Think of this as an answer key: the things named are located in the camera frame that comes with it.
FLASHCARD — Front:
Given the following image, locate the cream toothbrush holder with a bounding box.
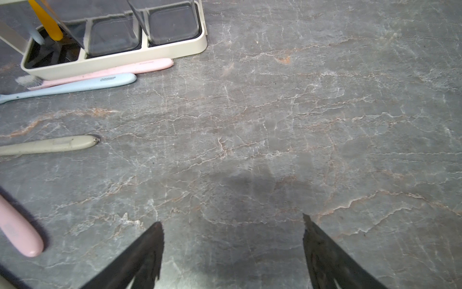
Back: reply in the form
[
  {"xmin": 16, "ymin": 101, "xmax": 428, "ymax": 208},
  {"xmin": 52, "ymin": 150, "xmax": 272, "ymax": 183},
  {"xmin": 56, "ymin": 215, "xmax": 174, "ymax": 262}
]
[{"xmin": 1, "ymin": 1, "xmax": 208, "ymax": 80}]

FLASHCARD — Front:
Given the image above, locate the light blue toothbrush vertical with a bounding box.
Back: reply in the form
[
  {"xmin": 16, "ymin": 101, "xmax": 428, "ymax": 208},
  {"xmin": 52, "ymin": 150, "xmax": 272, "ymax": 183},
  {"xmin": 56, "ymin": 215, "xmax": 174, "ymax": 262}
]
[{"xmin": 27, "ymin": 26, "xmax": 45, "ymax": 45}]

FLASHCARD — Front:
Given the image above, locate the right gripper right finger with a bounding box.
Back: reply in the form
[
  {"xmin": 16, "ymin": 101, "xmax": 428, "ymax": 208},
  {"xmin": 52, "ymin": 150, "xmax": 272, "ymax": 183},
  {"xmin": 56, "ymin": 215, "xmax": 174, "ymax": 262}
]
[{"xmin": 303, "ymin": 214, "xmax": 386, "ymax": 289}]

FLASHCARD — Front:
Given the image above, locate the yellow toothbrush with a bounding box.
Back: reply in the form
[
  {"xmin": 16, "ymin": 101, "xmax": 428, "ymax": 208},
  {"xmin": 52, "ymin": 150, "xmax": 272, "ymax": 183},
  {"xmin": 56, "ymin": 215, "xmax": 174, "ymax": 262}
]
[{"xmin": 28, "ymin": 0, "xmax": 64, "ymax": 42}]

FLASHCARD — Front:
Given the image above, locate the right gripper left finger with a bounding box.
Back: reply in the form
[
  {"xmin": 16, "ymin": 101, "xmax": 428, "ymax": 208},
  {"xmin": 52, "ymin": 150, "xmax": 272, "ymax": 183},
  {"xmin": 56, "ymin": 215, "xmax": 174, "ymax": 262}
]
[{"xmin": 83, "ymin": 222, "xmax": 164, "ymax": 289}]

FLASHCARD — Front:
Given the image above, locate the pink toothbrush middle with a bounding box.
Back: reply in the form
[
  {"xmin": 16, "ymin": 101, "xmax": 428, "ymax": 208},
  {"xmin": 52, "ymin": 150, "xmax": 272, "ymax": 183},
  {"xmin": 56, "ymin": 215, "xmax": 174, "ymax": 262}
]
[{"xmin": 1, "ymin": 196, "xmax": 45, "ymax": 258}]

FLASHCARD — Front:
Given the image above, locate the pink toothbrush near holder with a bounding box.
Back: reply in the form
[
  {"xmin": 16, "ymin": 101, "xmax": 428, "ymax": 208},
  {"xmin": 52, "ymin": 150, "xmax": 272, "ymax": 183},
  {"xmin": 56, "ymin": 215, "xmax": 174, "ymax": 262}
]
[{"xmin": 15, "ymin": 58, "xmax": 174, "ymax": 90}]

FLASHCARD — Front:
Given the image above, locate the beige toothbrush upper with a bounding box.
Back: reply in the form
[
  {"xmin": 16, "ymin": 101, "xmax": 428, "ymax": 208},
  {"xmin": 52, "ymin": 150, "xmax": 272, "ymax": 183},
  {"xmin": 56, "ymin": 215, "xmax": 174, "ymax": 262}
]
[{"xmin": 1, "ymin": 135, "xmax": 100, "ymax": 156}]

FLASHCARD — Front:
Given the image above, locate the light blue toothbrush near holder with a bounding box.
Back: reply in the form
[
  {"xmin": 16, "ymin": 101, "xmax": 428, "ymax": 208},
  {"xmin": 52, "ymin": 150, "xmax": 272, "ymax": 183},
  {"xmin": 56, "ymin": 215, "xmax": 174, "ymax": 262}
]
[{"xmin": 1, "ymin": 73, "xmax": 137, "ymax": 104}]

